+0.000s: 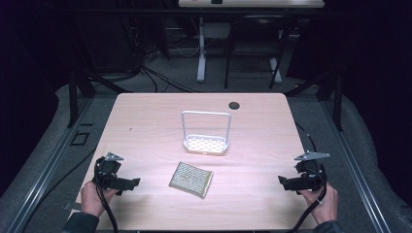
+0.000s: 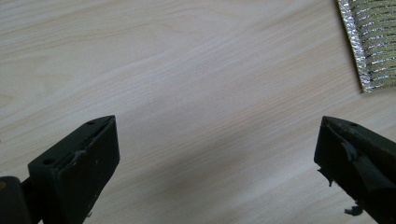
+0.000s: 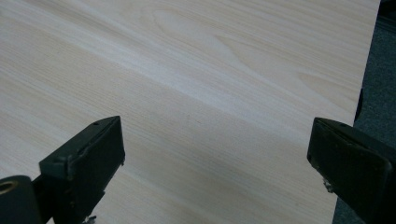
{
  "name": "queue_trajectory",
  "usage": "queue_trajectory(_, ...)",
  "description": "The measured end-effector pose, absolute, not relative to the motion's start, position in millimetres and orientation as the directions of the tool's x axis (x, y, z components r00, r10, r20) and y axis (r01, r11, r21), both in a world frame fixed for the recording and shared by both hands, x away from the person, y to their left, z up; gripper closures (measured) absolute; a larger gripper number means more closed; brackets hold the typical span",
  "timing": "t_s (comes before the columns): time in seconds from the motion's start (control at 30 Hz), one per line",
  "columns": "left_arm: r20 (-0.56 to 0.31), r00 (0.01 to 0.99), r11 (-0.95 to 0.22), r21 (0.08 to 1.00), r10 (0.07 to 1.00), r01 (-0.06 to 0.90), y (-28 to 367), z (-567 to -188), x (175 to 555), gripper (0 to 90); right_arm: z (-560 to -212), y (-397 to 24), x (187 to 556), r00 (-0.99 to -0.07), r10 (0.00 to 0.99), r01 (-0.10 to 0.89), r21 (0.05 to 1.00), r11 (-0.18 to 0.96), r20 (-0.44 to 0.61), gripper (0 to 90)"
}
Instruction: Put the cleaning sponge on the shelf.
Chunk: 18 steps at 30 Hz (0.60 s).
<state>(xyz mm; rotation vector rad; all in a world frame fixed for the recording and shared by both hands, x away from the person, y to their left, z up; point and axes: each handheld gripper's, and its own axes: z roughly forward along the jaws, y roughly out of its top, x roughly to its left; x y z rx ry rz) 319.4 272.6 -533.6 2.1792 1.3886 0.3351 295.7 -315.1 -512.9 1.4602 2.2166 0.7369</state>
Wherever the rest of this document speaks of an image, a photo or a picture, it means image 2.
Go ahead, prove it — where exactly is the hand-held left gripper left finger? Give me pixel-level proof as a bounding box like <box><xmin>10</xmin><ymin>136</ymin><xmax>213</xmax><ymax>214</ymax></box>
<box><xmin>27</xmin><ymin>115</ymin><xmax>120</xmax><ymax>224</ymax></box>

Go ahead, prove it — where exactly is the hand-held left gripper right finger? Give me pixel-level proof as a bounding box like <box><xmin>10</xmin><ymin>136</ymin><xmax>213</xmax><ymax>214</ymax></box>
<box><xmin>313</xmin><ymin>116</ymin><xmax>396</xmax><ymax>224</ymax></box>

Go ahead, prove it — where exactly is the silver striped foil mat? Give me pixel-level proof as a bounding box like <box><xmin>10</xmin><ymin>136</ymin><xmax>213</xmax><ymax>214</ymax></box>
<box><xmin>335</xmin><ymin>0</ymin><xmax>396</xmax><ymax>94</ymax></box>

